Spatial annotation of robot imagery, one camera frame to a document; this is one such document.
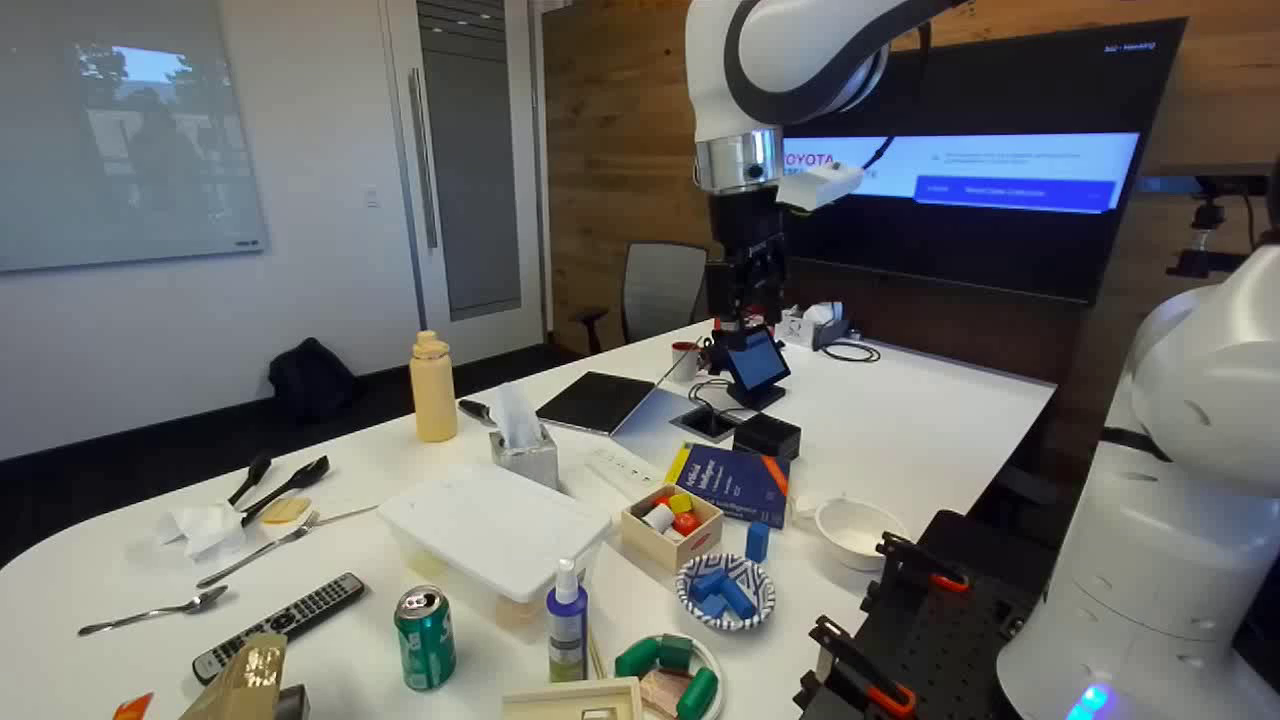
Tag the crumpled white plastic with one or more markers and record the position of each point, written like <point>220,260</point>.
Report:
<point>202,527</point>

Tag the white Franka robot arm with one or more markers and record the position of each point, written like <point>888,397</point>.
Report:
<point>1173,563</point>

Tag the large wall television screen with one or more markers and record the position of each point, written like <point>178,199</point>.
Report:
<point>1012,164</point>

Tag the black mounting board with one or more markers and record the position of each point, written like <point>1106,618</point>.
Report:
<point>954,640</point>

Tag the green soda can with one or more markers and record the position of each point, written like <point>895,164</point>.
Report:
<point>425,640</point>

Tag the white bowl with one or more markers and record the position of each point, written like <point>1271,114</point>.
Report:
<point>852,529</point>

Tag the small touch screen on stand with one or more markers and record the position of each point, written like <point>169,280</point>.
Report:
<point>759,363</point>

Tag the silver long spoon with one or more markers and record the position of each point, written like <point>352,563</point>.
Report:
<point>264,548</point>

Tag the wall whiteboard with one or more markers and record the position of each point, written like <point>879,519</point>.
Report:
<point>126,134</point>

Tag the black bag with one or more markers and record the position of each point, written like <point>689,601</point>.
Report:
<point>309,376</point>

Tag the large black plastic spoon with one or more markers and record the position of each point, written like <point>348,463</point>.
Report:
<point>298,480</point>

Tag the yellow sponge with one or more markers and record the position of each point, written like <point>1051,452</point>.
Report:
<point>285,513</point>

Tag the grey office chair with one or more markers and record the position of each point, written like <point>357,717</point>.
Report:
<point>660,285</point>

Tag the white plastic container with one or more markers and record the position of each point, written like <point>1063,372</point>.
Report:
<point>493,535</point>

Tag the blue blocks pile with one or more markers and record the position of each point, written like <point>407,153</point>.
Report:
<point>721,591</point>

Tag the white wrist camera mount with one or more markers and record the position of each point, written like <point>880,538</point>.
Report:
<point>818,182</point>

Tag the white door with glass panel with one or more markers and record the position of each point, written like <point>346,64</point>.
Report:
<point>465,160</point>

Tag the white small desk device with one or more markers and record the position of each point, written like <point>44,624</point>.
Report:
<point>827,321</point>

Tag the small black plastic spoon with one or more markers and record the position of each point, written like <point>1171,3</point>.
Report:
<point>248,478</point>

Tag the black remote control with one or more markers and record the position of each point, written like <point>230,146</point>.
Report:
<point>283,624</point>

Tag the small black marker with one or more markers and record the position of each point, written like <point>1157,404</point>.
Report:
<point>476,410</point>

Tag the clear sanitizer bottle blue label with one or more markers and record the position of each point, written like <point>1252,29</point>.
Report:
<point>565,634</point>

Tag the golden shiny object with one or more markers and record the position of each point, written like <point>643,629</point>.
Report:
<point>246,682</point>

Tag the black tablet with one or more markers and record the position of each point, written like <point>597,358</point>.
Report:
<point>594,397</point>

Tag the grey tissue box holder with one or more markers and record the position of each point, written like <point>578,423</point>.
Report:
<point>524,451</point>

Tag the black camera on stand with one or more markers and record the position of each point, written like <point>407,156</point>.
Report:
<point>1214,213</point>

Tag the white plate with green blocks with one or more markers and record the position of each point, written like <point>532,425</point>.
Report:
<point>675,674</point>

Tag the white square tray frame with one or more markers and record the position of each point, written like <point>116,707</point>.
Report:
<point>565,694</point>

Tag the orange small piece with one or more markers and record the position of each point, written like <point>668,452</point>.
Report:
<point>134,711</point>

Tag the yellow squeeze bottle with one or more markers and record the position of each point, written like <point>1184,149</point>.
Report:
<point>432,394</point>

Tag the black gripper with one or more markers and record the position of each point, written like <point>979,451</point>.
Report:
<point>746,246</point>

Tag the wooden box with blocks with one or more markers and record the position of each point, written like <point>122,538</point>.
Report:
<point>668,529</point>

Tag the silver flat sheet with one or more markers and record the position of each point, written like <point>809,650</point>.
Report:
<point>656,425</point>

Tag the black box device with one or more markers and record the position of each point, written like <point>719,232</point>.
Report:
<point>765,439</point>

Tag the silver fork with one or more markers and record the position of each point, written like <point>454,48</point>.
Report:
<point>152,613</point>

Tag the dark blue book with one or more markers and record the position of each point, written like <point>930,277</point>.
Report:
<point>731,480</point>

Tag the blue upright block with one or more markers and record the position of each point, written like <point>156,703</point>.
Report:
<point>759,540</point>

